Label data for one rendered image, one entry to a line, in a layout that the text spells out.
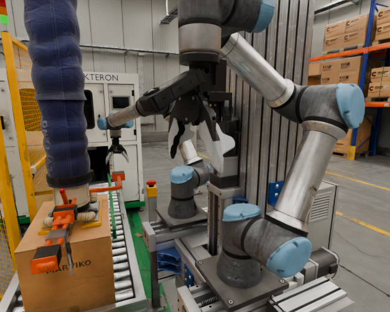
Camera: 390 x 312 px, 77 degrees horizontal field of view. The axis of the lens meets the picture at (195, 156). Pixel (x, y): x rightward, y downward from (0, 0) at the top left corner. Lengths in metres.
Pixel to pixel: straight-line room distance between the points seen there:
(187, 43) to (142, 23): 10.15
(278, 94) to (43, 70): 1.05
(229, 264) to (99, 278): 0.80
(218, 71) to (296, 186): 0.38
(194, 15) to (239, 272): 0.69
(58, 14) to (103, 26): 8.90
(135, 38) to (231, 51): 9.79
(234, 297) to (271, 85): 0.61
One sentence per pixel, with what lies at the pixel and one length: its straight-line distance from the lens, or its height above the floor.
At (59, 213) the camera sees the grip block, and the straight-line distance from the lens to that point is 1.27.
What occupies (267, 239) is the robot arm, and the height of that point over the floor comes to 1.24.
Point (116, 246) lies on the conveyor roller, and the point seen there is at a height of 0.53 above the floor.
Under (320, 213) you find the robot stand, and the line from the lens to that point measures 1.21.
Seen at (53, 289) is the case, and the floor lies 0.72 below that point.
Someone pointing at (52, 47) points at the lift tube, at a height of 1.83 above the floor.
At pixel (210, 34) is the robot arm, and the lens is 0.44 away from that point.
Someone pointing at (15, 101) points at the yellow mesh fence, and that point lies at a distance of 2.40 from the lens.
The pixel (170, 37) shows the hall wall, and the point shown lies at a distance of 10.81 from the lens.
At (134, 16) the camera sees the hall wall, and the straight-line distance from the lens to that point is 10.59.
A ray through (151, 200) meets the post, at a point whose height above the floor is 0.91.
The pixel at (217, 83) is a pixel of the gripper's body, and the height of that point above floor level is 1.62.
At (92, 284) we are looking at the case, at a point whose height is 0.70.
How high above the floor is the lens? 1.58
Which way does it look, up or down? 12 degrees down
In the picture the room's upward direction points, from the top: straight up
